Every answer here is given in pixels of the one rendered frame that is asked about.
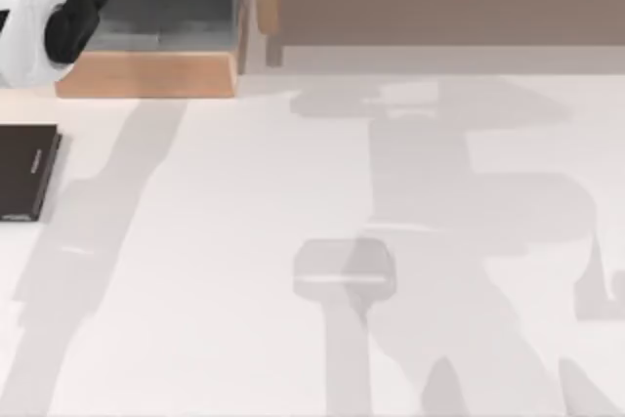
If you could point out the dark brown book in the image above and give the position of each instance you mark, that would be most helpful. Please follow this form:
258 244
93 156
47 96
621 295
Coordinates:
22 168

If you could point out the wooden cupboard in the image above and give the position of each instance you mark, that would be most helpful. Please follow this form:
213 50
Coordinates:
439 12

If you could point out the pale wooden drawer front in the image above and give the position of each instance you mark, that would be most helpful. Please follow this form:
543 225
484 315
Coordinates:
146 76

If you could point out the drawer with grey inside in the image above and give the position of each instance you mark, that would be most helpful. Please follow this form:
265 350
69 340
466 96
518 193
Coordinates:
171 2

